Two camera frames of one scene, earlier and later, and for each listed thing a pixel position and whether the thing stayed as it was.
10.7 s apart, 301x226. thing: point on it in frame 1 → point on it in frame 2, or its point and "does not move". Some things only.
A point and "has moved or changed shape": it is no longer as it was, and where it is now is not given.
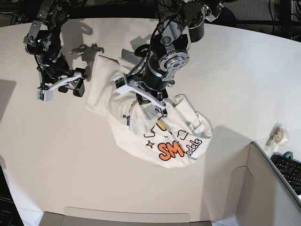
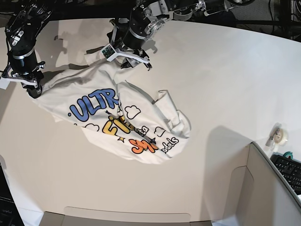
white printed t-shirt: [145, 130] has moved or changed shape
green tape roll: [288, 154] does not move
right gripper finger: [142, 100] → [129, 62]
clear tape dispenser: [277, 136] does not move
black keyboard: [290, 169] does not move
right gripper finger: [165, 113] → [148, 65]
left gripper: [54, 73] → [25, 68]
